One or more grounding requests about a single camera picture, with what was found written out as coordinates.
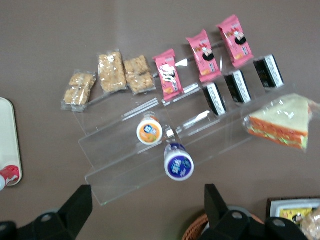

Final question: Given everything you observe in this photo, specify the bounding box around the yellow snack packet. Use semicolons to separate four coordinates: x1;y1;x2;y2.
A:
279;208;314;224

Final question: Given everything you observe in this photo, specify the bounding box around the pink cartoon snack packet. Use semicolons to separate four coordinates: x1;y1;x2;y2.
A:
152;48;185;102
185;28;222;84
215;14;255;70

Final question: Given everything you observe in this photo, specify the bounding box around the clear bag puffed snack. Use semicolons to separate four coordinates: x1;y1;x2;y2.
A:
300;207;320;240

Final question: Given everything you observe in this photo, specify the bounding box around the wrapped triangle sandwich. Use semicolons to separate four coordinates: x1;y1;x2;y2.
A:
240;92;320;151

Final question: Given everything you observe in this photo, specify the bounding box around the orange lid gum bottle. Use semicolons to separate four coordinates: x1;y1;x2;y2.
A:
136;112;164;146

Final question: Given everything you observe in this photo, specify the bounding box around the blue lid gum bottle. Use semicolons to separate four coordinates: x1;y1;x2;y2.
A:
163;142;196;182

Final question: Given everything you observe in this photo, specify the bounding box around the clear acrylic tiered stand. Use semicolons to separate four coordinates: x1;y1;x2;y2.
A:
61;39;299;207

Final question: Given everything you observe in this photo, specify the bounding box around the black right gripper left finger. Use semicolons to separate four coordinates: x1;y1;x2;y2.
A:
16;184;94;240

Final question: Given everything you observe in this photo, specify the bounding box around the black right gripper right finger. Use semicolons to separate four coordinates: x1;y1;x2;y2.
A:
199;183;266;240

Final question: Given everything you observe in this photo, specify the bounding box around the red lid gum bottle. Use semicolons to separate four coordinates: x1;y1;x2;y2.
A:
0;164;21;192

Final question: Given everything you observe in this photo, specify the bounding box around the beige plastic tray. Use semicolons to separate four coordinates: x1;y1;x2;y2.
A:
0;97;24;187

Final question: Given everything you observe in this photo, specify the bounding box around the wrapped granola bar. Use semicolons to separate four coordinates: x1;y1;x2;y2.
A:
123;55;157;96
60;69;97;112
96;49;127;95

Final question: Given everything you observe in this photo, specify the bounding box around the black white small box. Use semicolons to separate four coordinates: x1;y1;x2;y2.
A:
223;69;252;104
252;53;285;89
201;82;227;117

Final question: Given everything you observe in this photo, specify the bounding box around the brown wicker basket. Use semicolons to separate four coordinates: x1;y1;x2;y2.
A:
181;211;266;240

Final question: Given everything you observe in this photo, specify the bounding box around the white rectangular dish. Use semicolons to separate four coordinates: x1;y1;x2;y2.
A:
269;198;320;240

